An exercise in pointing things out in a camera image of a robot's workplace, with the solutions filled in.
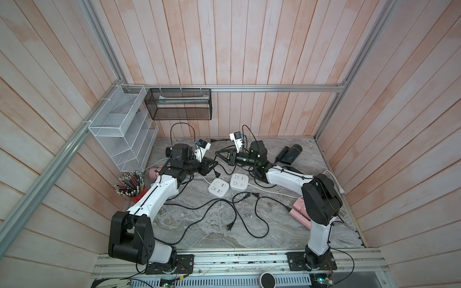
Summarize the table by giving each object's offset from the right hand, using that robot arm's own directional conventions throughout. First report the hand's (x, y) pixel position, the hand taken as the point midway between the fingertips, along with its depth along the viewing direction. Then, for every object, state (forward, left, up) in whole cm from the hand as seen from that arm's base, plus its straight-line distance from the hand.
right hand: (215, 154), depth 80 cm
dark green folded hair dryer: (+18, -41, -22) cm, 50 cm away
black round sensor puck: (-45, -22, -21) cm, 54 cm away
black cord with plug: (-24, -6, -25) cm, 35 cm away
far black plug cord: (+32, +5, -24) cm, 40 cm away
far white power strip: (-1, -11, -23) cm, 26 cm away
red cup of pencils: (-10, +40, -10) cm, 42 cm away
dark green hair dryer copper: (+9, -43, -24) cm, 50 cm away
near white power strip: (-5, 0, -22) cm, 22 cm away
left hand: (-2, 0, -5) cm, 5 cm away
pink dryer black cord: (-8, -22, -25) cm, 34 cm away
